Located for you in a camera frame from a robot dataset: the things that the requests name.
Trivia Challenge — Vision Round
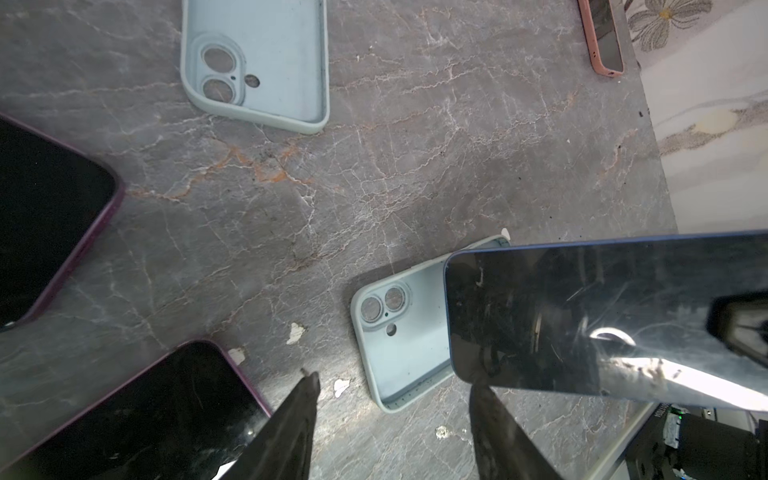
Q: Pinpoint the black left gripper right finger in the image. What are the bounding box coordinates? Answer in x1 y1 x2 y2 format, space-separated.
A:
469 384 561 480

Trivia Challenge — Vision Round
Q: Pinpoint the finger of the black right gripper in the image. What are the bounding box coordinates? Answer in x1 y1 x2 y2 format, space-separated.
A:
706 292 767 367

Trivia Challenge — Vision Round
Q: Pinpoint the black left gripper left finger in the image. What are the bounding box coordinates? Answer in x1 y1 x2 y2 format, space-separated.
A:
222 371 321 480

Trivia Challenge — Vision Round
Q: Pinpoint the purple-edged black phone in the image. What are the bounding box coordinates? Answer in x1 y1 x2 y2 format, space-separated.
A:
1 340 272 479
1 116 125 331

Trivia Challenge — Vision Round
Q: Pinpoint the blue-edged black phone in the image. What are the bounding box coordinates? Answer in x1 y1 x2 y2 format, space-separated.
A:
444 231 767 412

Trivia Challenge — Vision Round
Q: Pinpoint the light blue phone face down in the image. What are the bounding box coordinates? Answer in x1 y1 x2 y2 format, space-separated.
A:
350 233 512 414

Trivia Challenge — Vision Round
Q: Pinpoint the pink phone case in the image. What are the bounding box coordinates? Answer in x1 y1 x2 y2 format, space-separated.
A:
578 0 625 78

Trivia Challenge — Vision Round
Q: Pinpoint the light blue case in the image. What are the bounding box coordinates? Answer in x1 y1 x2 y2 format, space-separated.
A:
179 1 330 135

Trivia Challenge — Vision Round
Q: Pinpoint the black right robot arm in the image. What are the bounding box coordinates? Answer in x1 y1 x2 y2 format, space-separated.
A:
618 291 767 479

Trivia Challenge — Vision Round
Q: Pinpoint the white paper scrap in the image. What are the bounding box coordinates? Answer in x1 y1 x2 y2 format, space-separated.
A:
333 378 351 398
286 322 307 345
228 348 246 366

